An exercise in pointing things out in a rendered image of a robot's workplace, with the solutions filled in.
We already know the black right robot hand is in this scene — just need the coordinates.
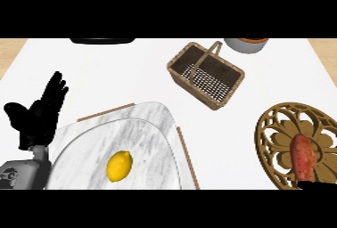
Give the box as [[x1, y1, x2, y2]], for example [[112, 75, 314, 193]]
[[296, 180, 337, 191]]

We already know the marble cutting board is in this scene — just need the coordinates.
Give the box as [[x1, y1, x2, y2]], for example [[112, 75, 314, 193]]
[[49, 102, 202, 191]]

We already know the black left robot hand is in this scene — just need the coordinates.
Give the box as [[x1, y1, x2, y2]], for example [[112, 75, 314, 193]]
[[4, 70, 70, 151]]

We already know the yellow lemon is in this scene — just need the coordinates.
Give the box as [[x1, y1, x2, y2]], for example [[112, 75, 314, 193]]
[[106, 151, 135, 183]]

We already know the black round appliance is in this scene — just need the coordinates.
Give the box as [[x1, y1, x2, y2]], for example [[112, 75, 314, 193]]
[[70, 38, 137, 45]]

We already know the round golden openwork placemat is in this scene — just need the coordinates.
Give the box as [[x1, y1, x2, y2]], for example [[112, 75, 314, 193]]
[[255, 102, 337, 191]]

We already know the red-brown sweet potato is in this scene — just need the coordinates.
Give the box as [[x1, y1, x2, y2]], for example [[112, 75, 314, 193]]
[[290, 134, 320, 183]]

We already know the white marble plate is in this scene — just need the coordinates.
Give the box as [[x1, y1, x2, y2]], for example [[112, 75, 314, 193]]
[[47, 118, 183, 191]]

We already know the grey pot with orange rim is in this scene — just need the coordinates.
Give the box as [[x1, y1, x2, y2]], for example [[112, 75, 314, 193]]
[[224, 38, 271, 54]]

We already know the brown wicker basket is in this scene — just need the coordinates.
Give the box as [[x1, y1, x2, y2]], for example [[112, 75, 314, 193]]
[[166, 40, 248, 111]]

